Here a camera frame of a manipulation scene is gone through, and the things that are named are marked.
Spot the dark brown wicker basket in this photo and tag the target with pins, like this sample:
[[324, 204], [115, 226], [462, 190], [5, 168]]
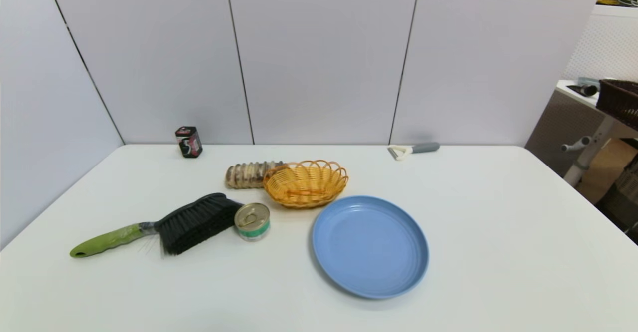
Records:
[[620, 100]]

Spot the white side table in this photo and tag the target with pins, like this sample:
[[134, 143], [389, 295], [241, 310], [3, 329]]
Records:
[[585, 157]]

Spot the brown cardboard box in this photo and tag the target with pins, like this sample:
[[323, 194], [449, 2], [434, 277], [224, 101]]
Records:
[[610, 168]]

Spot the sliced bread loaf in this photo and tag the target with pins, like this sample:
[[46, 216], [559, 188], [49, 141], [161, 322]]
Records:
[[244, 175]]

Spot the black and red small box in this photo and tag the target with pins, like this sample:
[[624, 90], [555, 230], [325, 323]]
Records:
[[189, 142]]

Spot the orange wicker basket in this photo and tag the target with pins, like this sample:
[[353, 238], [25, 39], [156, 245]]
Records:
[[304, 193]]

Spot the blue round plate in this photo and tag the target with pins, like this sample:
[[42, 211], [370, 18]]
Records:
[[370, 247]]

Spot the black and grey cylindrical tool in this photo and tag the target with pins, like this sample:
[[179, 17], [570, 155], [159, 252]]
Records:
[[588, 90]]

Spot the tin can with green label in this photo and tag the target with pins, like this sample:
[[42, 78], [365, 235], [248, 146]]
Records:
[[252, 222]]

